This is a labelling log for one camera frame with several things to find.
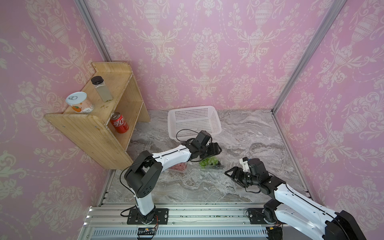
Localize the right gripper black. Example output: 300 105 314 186
224 166 261 188

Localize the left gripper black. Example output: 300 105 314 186
199 142 224 160

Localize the green grape bunch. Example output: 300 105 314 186
199 157 220 168

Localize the clear plastic clamshell container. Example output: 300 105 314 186
168 161 189 173

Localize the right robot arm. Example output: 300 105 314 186
225 158 366 240

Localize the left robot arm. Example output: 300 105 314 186
122 131 222 224

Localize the white plastic basket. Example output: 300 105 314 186
168 106 222 142

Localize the red cola can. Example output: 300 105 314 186
110 112 129 134

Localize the wooden shelf unit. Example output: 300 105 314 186
45 62 150 170

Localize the clear bottle black cap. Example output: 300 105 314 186
91 76 113 102

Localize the white orange printed can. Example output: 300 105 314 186
66 92 94 114

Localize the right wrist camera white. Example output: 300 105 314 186
239 157 250 173

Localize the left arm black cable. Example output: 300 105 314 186
175 128 201 143

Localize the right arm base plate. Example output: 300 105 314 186
245 208 285 227

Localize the aluminium rail frame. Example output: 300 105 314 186
78 203 273 240

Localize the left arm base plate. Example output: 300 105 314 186
127 207 169 225

